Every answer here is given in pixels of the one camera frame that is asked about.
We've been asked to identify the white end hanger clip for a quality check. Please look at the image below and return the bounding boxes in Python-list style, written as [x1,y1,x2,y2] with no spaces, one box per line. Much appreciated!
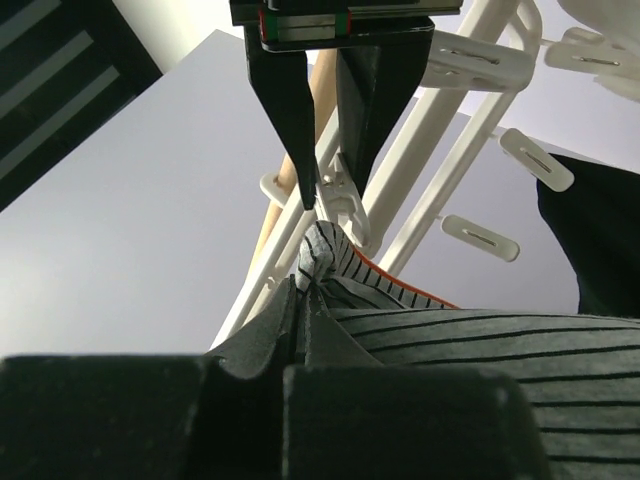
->
[315,152,371,251]

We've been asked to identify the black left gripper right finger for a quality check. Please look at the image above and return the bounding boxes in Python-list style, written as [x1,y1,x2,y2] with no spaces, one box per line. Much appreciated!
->
[298,283,380,367]

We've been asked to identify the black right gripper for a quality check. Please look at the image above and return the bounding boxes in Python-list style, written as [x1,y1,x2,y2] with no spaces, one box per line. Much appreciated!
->
[229,0,463,210]

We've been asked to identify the wooden clothes rack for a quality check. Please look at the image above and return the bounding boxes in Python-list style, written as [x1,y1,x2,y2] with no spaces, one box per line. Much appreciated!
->
[247,47,341,281]

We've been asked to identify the striped grey boxer underwear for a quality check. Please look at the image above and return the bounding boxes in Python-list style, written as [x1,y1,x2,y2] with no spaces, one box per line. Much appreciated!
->
[292,219,640,480]

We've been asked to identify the white hanging garment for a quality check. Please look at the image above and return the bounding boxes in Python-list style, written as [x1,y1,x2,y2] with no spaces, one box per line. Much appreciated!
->
[545,1,639,102]

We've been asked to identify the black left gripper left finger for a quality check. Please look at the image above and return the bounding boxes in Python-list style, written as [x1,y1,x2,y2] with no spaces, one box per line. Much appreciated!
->
[205,275,298,380]

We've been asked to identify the black hanging underwear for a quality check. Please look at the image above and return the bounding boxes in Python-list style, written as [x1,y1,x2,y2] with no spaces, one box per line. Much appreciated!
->
[537,154,639,319]

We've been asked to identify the white clip hanger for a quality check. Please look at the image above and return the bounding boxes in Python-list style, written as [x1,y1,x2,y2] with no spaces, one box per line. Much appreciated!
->
[209,0,640,351]

